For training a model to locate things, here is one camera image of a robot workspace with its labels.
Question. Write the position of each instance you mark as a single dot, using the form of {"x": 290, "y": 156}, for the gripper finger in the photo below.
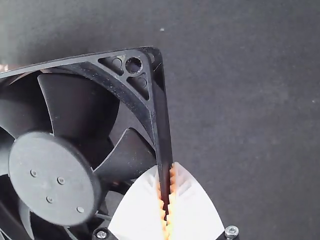
{"x": 137, "y": 212}
{"x": 195, "y": 215}

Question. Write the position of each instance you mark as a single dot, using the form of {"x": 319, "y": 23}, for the black square fan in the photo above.
{"x": 60, "y": 130}

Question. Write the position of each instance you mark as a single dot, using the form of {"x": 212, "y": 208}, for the black mat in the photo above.
{"x": 237, "y": 100}

